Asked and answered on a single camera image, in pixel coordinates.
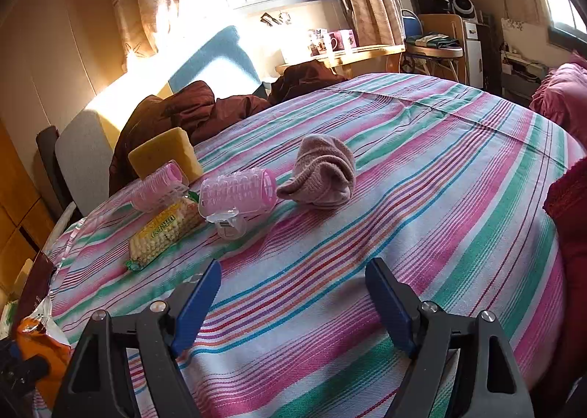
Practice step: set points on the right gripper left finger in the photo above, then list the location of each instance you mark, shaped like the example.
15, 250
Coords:
97, 382

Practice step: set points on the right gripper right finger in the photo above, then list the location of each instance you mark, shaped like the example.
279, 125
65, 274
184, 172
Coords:
487, 382

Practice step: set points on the orange snack bag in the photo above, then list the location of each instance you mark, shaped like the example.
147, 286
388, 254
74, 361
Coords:
38, 334

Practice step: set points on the small green cracker packet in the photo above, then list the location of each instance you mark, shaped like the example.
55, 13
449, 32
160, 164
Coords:
164, 230

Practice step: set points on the pink hair roller with clip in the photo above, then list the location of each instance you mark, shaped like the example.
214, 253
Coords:
228, 201

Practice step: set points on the pink knitted sock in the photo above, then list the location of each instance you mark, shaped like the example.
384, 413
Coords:
324, 173

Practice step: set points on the yellow sponge block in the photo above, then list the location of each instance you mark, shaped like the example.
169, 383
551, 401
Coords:
171, 145

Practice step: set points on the dark red gift box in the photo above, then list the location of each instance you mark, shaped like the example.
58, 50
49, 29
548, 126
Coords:
35, 289

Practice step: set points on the striped tablecloth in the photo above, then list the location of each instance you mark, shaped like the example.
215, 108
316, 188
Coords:
450, 186

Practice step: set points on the grey chair back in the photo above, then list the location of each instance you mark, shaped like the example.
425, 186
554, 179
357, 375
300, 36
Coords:
84, 151

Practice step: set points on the pink bedding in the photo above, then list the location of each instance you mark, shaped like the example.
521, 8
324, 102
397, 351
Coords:
562, 97

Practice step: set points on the maroon blanket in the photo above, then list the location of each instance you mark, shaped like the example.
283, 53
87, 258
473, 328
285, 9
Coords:
202, 115

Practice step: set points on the wooden side table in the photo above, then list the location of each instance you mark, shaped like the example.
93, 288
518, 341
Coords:
391, 56

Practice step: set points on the pink mug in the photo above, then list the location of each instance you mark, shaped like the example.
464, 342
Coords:
342, 40

